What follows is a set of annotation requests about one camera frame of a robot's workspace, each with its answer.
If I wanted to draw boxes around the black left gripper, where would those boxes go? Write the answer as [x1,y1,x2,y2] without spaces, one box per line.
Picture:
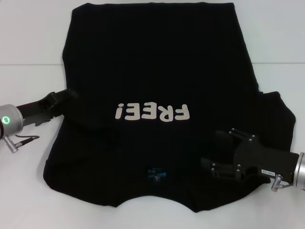
[15,88,79,127]

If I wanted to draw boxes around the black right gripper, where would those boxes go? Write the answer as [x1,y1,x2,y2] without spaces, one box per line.
[200,128,300,183]

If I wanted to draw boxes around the black t-shirt with FREE print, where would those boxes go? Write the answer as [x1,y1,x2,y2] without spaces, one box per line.
[42,2,297,207]

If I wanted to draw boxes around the left arm cable with plug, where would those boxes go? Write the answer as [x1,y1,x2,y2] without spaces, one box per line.
[4,135,40,152]

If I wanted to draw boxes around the arm cable with plug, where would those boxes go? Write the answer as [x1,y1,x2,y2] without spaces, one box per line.
[270,175,294,193]
[4,135,40,152]

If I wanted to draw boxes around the right arm cable with plug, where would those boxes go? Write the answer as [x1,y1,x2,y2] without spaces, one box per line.
[270,175,294,193]

